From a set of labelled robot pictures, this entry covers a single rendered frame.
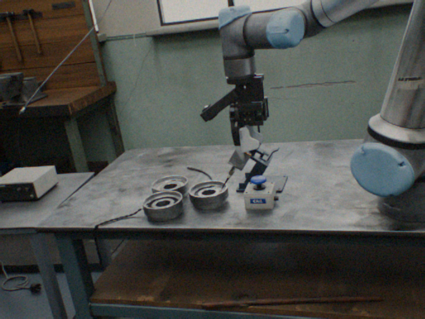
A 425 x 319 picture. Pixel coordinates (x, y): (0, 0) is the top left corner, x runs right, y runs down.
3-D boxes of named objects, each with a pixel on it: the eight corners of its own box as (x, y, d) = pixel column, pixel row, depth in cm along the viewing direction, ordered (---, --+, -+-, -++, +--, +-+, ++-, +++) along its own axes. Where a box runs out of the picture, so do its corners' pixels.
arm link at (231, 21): (239, 7, 99) (209, 10, 105) (245, 60, 103) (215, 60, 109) (260, 2, 105) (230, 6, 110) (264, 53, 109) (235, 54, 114)
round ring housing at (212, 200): (224, 211, 119) (222, 197, 117) (185, 211, 122) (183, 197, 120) (233, 193, 128) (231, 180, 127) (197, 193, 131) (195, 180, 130)
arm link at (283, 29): (313, 4, 101) (269, 9, 108) (284, 11, 93) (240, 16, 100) (314, 42, 103) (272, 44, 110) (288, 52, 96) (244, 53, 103)
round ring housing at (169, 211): (188, 203, 126) (186, 189, 125) (179, 222, 117) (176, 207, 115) (151, 205, 128) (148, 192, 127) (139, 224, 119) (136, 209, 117)
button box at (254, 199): (245, 210, 118) (243, 192, 116) (250, 197, 124) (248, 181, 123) (277, 210, 116) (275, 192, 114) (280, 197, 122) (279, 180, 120)
